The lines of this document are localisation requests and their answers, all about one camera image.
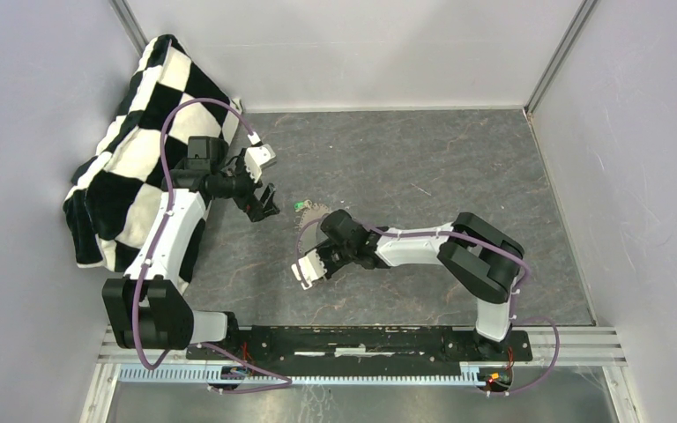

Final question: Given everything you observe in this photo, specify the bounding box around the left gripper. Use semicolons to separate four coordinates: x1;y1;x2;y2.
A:
212;149;280;222

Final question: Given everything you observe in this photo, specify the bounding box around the green tagged key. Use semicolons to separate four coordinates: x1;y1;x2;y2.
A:
294;200;313;212

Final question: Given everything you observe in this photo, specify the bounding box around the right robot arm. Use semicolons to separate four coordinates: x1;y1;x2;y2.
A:
292;210;531;360

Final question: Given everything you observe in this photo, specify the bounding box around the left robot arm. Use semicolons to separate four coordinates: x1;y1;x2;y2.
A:
101;136;279;360

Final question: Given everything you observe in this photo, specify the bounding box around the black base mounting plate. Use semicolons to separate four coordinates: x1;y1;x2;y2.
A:
218;326;533;377

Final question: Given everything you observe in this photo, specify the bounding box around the black white checkered blanket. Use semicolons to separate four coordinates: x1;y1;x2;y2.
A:
63;34;242;272

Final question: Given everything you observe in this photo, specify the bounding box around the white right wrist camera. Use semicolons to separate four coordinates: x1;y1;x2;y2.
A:
291;249;328;290

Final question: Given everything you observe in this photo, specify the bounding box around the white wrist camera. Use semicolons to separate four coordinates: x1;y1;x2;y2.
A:
244;144;276;182
291;249;328;290

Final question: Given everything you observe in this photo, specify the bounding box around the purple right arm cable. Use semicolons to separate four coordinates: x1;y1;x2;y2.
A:
294;217;562;397

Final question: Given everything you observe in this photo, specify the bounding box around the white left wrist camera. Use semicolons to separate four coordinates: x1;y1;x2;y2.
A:
244;144;276;182

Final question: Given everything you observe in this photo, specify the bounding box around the white slotted cable duct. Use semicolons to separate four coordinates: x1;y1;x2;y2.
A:
118;364;485;387

